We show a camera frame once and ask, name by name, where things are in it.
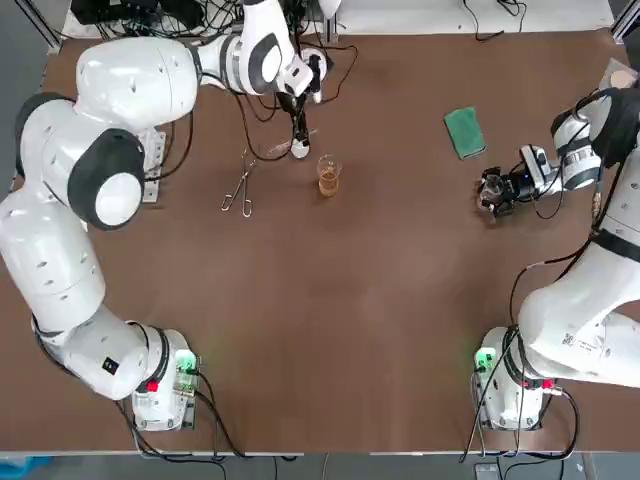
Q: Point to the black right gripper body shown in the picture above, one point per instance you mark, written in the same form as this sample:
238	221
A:
520	187

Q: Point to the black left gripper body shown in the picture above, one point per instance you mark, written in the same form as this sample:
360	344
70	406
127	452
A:
290	102

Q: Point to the small glass beaker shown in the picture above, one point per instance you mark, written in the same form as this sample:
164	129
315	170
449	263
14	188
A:
489	192

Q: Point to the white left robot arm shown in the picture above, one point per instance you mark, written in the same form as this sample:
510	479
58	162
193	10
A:
60	225

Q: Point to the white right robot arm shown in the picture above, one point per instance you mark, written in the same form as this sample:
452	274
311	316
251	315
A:
590	310

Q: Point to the small white dish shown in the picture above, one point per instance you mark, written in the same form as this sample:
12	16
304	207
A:
301	154

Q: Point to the glass beaker with yellow liquid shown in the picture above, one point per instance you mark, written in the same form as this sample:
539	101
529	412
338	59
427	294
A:
330	180

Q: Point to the green folded cloth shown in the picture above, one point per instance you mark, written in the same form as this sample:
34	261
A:
466	132

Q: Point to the metal crucible tongs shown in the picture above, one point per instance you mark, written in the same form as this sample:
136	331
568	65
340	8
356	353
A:
244	175

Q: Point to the white desk lamp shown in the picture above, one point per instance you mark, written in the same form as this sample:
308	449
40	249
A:
331	6

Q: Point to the white test tube rack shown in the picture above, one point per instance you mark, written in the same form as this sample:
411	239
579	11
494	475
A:
152	165

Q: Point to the aluminium frame post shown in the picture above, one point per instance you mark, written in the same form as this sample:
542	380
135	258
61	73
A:
625	20
330	30
47	25

